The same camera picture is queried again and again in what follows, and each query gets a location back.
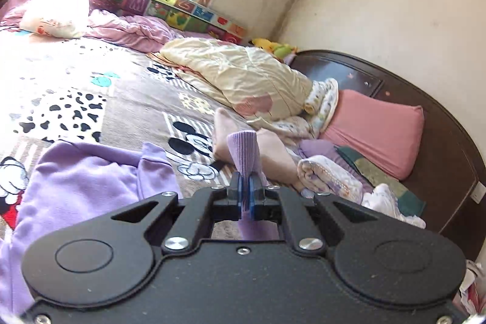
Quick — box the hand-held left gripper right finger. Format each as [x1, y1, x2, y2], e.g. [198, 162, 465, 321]
[247, 172, 380, 256]

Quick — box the beige folded blanket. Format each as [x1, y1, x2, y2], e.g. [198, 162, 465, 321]
[213, 107, 300, 184]

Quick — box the crumpled pink quilt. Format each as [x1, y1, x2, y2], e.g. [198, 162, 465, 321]
[0, 0, 183, 53]

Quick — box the pink pillow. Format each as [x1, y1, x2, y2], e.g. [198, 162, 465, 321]
[321, 89, 425, 180]

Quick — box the green plush toy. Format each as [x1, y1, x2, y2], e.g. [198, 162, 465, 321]
[273, 43, 299, 59]

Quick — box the cartoon mouse printed blanket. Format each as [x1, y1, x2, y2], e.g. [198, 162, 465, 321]
[0, 26, 304, 234]

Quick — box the white floral baby quilt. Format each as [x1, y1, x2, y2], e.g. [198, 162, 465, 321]
[273, 78, 339, 140]

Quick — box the dark wooden headboard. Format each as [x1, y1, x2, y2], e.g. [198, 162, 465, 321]
[290, 50, 486, 260]

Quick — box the cream quilt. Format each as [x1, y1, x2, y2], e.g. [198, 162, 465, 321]
[148, 37, 316, 120]

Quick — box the white cloth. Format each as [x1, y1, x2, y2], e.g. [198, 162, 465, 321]
[361, 183, 426, 230]

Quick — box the purple sweatshirt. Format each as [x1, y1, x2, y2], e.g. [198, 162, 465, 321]
[0, 131, 283, 317]

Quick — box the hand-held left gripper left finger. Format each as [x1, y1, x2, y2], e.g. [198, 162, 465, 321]
[110, 171, 244, 254]

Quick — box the white purple floral blanket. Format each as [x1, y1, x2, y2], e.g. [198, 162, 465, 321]
[297, 155, 375, 201]

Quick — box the purple cloth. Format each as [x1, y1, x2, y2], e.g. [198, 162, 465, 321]
[298, 139, 342, 161]

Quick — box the white red plastic bag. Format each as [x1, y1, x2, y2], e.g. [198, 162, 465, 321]
[457, 259, 486, 317]

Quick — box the green plaid cloth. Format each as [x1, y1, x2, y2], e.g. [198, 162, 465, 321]
[336, 145, 426, 214]

